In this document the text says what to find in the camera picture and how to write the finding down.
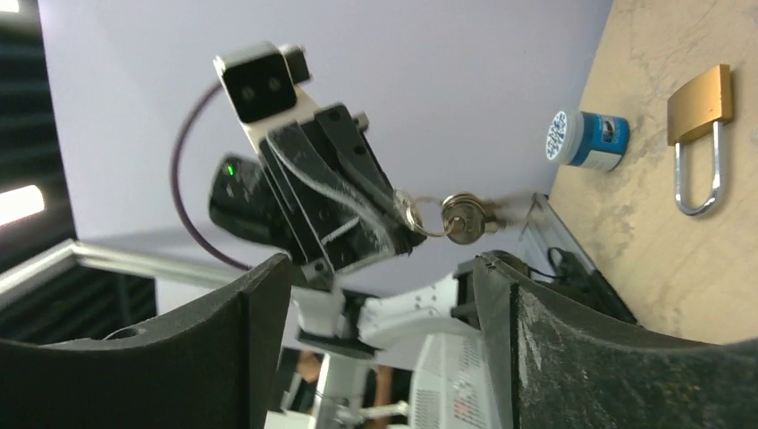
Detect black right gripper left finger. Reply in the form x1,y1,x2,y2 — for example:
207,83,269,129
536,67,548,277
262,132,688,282
1,254,292,428

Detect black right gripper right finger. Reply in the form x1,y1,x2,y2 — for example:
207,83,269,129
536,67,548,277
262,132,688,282
472,251,757,428

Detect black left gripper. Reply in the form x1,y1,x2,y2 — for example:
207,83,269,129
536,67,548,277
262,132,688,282
208,104,415,273

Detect small keys of orange padlock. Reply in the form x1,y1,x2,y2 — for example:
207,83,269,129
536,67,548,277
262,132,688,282
393,189,522,245

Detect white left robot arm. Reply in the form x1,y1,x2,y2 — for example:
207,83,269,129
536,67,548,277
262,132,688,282
208,104,470,428

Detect round blue patterned tin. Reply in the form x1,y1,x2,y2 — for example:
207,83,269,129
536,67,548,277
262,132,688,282
544,110,630,172

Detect orange long shackle padlock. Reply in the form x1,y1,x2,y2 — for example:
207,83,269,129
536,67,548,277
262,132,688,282
667,63,735,217

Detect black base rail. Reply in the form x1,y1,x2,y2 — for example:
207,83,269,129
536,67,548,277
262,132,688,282
517,193,639,325

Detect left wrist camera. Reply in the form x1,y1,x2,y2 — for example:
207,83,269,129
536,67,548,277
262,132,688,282
213,41,321,155

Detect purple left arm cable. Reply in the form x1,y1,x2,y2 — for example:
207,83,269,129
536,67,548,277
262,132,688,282
170,82,253,273

